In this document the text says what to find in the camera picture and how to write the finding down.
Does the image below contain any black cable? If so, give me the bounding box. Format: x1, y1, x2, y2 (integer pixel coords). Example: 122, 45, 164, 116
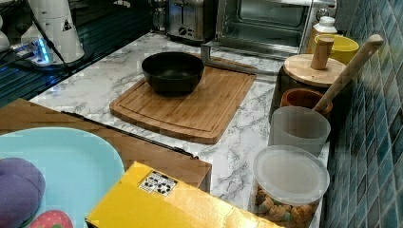
22, 0, 74, 75

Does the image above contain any purple plush toy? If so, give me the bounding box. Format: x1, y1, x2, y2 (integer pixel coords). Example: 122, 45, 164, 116
0, 158, 46, 228

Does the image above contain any yellow cardboard box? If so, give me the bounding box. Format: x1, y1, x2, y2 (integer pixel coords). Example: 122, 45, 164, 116
86, 162, 281, 228

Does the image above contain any silver toaster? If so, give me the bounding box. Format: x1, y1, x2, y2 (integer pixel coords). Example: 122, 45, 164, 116
166, 0, 218, 43

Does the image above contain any dark jar with wooden lid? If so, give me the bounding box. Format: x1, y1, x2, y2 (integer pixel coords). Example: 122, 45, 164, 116
269, 38, 345, 117

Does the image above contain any wooden cutting board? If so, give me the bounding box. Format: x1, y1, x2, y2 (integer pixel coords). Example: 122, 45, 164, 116
109, 64, 256, 144

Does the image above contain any wooden pestle stick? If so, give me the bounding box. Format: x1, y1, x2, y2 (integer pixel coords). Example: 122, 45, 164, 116
313, 34, 384, 112

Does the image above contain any white capped bottle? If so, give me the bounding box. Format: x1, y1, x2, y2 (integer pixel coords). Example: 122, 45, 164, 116
306, 16, 337, 53

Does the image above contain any brown ceramic cup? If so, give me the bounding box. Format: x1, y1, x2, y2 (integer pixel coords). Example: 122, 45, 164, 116
280, 88, 323, 109

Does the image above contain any light blue plate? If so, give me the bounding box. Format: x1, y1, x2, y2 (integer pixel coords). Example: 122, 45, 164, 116
0, 127, 125, 228

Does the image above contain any stainless toaster oven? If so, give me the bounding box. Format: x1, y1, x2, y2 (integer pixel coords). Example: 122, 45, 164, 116
201, 0, 337, 75

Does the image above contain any clear snack jar with lid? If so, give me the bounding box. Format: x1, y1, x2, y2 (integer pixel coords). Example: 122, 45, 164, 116
248, 145, 330, 228

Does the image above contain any red strawberry toy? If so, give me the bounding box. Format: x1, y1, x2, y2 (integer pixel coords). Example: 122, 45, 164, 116
29, 210, 73, 228

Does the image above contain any yellow cup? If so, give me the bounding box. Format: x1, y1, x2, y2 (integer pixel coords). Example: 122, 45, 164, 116
315, 34, 359, 65

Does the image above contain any black bowl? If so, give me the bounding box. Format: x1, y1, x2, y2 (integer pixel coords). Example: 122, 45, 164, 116
142, 51, 204, 93

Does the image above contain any translucent plastic cup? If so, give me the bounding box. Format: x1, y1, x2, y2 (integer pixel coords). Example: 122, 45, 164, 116
269, 106, 331, 157

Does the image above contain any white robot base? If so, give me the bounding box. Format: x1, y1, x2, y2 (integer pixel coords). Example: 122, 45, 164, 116
11, 0, 93, 70

